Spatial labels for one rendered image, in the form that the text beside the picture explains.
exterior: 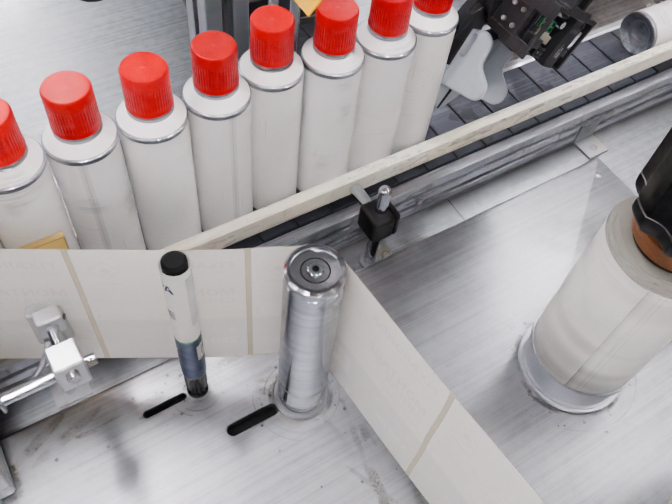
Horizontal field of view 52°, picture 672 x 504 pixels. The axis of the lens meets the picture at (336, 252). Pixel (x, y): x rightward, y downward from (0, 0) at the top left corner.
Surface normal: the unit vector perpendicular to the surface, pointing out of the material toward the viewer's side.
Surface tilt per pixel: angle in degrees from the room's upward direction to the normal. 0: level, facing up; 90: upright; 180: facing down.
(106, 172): 90
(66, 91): 3
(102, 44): 0
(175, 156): 90
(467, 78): 63
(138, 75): 2
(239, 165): 90
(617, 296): 91
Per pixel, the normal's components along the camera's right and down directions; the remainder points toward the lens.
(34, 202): 0.68, 0.64
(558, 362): -0.79, 0.49
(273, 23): 0.08, -0.59
